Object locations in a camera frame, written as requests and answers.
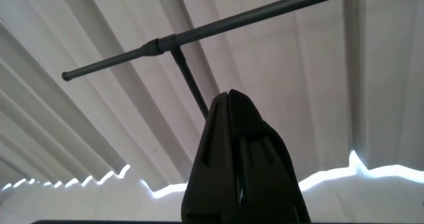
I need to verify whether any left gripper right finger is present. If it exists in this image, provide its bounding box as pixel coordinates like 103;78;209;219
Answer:
233;131;301;223

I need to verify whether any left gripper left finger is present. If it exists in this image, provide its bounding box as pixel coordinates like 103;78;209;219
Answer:
181;91;239;223

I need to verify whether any black short-sleeved shirt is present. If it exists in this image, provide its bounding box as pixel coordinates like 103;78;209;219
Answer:
227;89;311;224

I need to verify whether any black clothes rack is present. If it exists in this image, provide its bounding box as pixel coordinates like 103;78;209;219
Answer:
61;0;377;121

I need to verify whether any white curtain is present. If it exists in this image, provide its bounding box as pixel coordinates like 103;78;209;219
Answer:
0;0;424;198

